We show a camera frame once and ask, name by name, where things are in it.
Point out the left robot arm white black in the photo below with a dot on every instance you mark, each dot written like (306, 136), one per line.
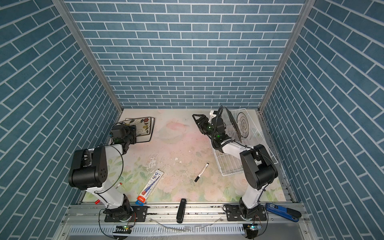
(89, 172)

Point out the left green circuit board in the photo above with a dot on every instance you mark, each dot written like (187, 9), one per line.
(125, 230)

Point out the black remote control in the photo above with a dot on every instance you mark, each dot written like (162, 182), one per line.
(181, 211)

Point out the round clear glass plate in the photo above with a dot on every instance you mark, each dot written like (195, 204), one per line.
(244, 125)

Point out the black white marker pen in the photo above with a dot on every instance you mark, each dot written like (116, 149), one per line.
(201, 172)

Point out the square plate dark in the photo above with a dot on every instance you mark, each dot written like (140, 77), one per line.
(143, 127)
(234, 124)

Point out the blue black crimping tool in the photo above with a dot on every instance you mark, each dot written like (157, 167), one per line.
(286, 213)

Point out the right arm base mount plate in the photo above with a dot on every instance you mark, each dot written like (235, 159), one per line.
(236, 213)

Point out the white wire dish rack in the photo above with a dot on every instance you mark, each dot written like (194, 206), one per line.
(228, 160)

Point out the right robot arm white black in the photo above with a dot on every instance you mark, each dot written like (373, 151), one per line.
(258, 168)

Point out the aluminium rail frame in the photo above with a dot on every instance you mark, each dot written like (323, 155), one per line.
(275, 227)

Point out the white slotted cable duct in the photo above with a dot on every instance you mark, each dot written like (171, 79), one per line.
(154, 230)

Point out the red marker pen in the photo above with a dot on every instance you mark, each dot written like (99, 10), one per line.
(118, 185)

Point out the right green circuit board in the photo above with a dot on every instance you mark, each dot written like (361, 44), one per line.
(252, 229)

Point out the green circuit board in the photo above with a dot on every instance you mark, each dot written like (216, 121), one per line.
(252, 229)
(125, 230)

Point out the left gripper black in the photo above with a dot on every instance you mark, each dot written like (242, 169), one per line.
(130, 129)

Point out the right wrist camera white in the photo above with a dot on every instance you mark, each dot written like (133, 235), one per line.
(213, 114)

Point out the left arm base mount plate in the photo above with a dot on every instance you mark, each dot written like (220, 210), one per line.
(137, 214)

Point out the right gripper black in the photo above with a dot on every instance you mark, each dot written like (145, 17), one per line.
(203, 124)

